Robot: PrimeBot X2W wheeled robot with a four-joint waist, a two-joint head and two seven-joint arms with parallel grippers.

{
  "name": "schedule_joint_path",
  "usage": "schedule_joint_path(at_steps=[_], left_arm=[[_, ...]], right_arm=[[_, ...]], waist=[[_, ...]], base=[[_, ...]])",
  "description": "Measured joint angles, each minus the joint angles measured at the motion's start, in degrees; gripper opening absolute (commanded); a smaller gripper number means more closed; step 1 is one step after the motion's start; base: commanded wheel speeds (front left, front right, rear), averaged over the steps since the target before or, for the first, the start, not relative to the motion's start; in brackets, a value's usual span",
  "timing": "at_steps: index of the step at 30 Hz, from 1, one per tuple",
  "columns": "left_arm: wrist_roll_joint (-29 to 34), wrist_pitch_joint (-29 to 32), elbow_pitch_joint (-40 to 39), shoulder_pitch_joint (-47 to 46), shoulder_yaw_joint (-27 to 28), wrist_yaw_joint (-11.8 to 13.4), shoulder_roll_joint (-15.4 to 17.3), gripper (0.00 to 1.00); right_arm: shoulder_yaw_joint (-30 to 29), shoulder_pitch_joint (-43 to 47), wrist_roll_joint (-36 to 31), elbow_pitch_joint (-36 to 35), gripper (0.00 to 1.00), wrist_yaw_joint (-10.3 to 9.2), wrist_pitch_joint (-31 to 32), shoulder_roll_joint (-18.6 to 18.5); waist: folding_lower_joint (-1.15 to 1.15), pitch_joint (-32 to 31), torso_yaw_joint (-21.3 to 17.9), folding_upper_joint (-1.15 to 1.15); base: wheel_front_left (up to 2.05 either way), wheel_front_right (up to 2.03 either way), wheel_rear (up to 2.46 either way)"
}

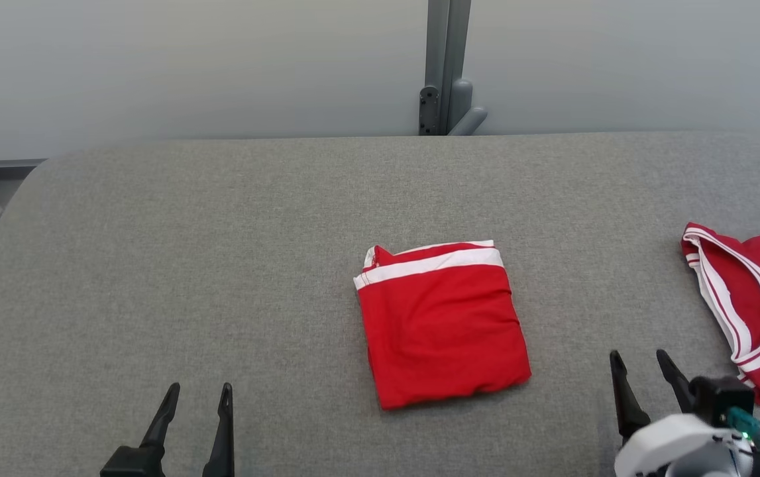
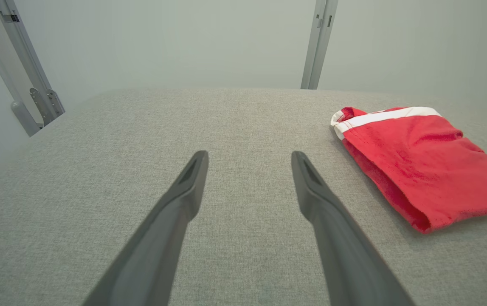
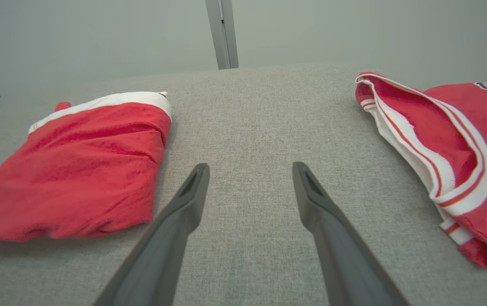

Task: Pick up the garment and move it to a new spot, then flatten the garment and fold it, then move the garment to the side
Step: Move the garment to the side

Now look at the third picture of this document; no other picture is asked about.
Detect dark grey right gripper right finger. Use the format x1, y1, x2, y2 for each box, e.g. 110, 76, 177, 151
292, 161, 409, 306

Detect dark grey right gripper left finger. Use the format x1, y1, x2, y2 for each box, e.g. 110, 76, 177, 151
93, 163, 211, 306

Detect red shorts with white trim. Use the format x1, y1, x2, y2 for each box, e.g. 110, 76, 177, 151
0, 91, 172, 249

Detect red shirt with white sleeves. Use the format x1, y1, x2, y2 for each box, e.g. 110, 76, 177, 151
355, 71, 487, 269

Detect grey fabric sofa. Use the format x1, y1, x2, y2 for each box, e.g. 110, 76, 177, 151
0, 62, 487, 306

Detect grey metal post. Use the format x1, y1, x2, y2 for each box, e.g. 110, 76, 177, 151
205, 0, 239, 70

